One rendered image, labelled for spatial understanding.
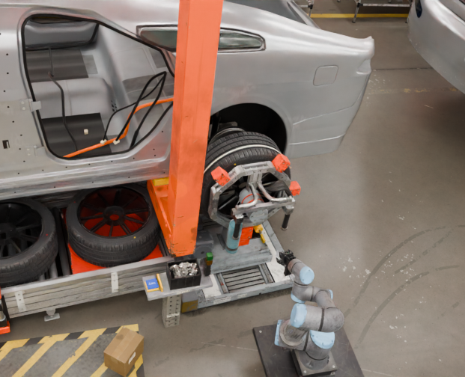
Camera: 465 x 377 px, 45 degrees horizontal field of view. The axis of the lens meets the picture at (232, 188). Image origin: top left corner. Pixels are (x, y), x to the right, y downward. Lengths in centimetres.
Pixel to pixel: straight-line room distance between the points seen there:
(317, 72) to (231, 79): 61
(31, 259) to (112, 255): 51
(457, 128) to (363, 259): 238
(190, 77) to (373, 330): 241
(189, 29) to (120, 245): 170
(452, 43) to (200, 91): 316
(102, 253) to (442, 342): 250
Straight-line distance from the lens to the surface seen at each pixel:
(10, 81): 336
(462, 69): 551
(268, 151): 363
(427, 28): 582
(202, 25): 270
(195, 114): 297
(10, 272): 387
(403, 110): 659
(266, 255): 435
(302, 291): 340
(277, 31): 365
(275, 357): 369
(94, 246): 388
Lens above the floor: 344
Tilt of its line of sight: 43 degrees down
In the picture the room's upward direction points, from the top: 9 degrees clockwise
